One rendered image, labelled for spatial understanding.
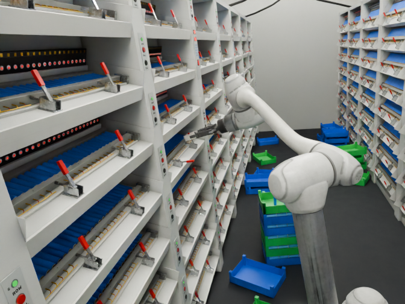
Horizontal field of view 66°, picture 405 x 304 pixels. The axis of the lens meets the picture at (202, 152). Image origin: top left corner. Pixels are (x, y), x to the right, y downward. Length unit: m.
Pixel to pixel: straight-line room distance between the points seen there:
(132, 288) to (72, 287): 0.30
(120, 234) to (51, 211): 0.30
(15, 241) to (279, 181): 0.71
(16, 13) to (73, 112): 0.22
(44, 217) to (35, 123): 0.19
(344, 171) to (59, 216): 0.85
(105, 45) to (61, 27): 0.36
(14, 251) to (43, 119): 0.25
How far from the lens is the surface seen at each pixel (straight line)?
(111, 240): 0.96
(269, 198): 2.22
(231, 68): 3.14
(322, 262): 1.15
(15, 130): 0.65
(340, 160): 1.12
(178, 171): 1.39
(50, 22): 0.78
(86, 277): 0.86
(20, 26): 0.71
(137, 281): 1.12
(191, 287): 1.67
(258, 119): 1.53
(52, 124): 0.72
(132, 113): 1.13
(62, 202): 0.77
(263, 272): 2.23
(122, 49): 1.12
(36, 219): 0.72
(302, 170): 1.02
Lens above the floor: 1.42
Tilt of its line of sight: 18 degrees down
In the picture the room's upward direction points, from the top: 7 degrees counter-clockwise
